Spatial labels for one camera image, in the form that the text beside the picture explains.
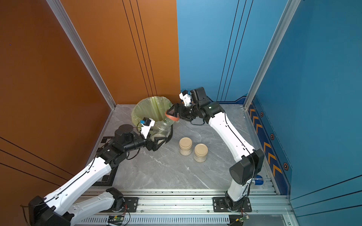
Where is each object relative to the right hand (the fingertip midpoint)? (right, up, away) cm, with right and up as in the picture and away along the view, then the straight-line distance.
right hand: (173, 113), depth 72 cm
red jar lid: (+2, -3, 0) cm, 3 cm away
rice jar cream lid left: (+6, -18, +13) cm, 23 cm away
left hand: (-5, -10, -1) cm, 11 cm away
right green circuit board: (+35, -52, -3) cm, 63 cm away
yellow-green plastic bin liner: (-15, +5, +19) cm, 25 cm away
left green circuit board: (-30, -55, 0) cm, 63 cm away
